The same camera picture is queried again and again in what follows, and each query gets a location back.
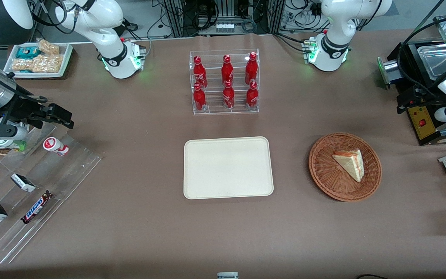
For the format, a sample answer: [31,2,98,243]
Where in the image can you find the teal snack packet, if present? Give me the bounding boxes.
[15,46,40,60]

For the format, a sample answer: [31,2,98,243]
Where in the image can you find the green white small cup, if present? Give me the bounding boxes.
[0,137,27,153]

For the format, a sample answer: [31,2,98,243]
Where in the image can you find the white red yogurt drink bottle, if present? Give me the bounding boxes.
[43,137,70,157]

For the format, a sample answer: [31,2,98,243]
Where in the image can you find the large clear cracker bag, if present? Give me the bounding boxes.
[12,54,64,74]

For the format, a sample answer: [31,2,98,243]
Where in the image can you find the black base cables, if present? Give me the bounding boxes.
[273,33,310,53]

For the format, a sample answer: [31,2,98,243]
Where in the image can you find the clear acrylic stepped display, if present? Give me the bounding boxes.
[0,123,103,264]

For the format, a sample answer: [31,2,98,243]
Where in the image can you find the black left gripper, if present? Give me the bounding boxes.
[396,85,446,115]

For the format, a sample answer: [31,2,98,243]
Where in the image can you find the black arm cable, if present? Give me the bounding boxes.
[397,11,446,93]

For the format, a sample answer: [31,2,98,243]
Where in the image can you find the coiled grey cable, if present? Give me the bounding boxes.
[241,18,258,34]

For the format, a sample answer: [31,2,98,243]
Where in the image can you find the aluminium equipment rack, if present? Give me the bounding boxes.
[163,0,286,38]

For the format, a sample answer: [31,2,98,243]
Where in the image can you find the black base connector cable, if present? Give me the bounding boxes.
[119,19,153,44]

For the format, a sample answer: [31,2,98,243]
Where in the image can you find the red cola bottle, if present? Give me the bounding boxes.
[221,55,234,83]
[193,56,208,89]
[223,80,235,110]
[193,83,208,112]
[246,81,259,108]
[245,52,259,85]

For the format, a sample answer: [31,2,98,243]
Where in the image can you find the triangular white bread sandwich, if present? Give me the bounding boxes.
[332,149,365,183]

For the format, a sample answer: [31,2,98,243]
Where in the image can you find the black food warmer machine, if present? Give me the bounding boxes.
[377,14,446,146]

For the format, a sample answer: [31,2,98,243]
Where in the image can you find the white snack tray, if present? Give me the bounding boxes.
[3,42,74,79]

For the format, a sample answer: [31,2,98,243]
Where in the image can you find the round brown wicker basket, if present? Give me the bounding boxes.
[309,133,383,202]

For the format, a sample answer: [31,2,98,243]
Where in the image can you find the brown snickers bar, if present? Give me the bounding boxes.
[21,190,55,225]

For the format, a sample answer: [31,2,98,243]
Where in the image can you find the small clear cracker bag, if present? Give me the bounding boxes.
[37,38,60,56]

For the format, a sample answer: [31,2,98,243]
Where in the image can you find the cream rectangular plastic tray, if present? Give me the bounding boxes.
[184,136,274,200]

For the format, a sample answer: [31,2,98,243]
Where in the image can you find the steel food pan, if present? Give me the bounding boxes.
[412,42,446,81]

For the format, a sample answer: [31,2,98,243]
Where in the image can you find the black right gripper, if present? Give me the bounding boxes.
[3,99,75,129]

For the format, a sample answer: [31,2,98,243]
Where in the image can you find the clear acrylic bottle rack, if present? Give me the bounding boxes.
[189,49,260,115]

